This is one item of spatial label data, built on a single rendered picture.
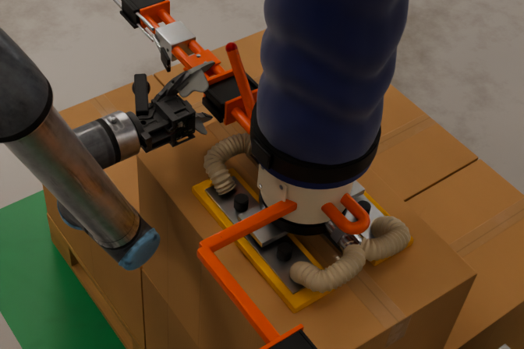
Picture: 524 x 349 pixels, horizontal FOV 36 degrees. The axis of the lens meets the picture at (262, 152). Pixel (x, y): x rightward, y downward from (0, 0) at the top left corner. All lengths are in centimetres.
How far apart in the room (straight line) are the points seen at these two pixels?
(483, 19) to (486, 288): 201
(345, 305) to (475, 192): 90
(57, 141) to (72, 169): 7
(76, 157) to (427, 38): 264
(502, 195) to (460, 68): 134
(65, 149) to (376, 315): 64
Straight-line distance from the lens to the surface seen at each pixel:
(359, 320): 147
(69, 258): 263
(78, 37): 352
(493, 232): 221
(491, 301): 208
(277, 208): 142
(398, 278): 154
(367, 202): 158
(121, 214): 140
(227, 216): 155
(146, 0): 184
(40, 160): 118
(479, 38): 376
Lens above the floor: 217
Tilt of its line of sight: 46 degrees down
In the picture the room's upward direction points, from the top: 6 degrees clockwise
